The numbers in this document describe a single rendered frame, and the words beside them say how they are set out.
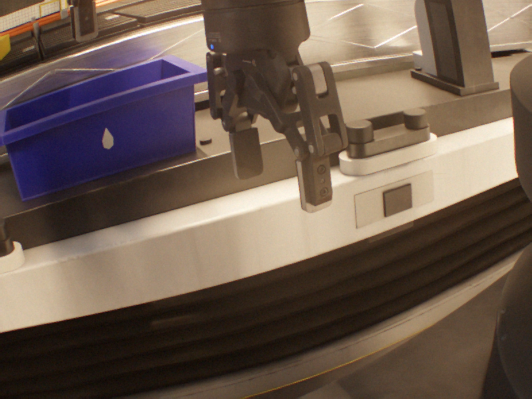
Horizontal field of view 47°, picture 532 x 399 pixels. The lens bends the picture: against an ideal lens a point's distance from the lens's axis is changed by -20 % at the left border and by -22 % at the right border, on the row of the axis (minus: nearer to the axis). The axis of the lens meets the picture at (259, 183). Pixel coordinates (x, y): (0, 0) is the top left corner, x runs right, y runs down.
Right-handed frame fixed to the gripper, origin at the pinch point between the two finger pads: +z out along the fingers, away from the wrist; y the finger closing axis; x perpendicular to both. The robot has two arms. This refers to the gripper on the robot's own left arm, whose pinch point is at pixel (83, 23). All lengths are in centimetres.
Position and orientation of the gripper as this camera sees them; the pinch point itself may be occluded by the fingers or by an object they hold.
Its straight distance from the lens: 63.9
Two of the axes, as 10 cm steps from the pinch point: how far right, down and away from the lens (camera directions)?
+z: 1.4, 9.2, 3.5
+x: -9.2, 2.5, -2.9
